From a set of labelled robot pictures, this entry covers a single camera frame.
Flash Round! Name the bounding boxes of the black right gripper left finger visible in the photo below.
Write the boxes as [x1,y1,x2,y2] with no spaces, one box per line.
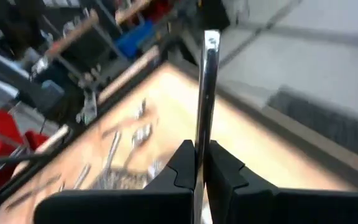
[32,139,198,224]

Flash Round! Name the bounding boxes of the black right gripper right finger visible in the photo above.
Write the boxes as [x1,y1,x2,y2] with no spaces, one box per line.
[204,139,358,224]

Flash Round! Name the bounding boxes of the silver spoon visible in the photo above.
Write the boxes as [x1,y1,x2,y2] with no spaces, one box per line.
[134,97,148,121]
[131,123,154,149]

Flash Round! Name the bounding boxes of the silver table knife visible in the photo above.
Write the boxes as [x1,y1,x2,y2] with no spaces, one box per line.
[193,29,222,224]
[72,162,92,189]
[105,130,122,170]

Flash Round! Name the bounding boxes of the grey mesh silverware basket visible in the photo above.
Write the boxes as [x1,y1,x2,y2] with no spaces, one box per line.
[87,166,155,191]

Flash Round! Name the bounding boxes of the blue plastic storage bin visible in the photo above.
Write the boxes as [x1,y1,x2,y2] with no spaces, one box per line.
[115,20,155,60]

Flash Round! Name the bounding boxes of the silver mounting bracket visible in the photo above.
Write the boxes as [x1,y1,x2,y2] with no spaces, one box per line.
[75,89,98,126]

